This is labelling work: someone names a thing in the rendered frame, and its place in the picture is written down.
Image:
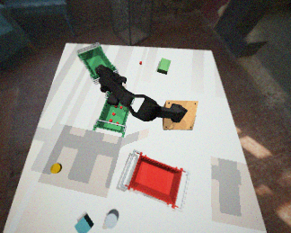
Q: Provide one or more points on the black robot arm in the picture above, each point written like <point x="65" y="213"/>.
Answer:
<point x="149" y="109"/>

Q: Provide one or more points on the green rectangular block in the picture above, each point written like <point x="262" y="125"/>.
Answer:
<point x="164" y="66"/>

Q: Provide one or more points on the teal block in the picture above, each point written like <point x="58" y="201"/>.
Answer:
<point x="84" y="224"/>

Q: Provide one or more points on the green plastic tray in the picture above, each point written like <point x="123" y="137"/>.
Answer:
<point x="106" y="114"/>

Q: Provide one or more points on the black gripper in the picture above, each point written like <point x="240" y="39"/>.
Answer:
<point x="112" y="99"/>

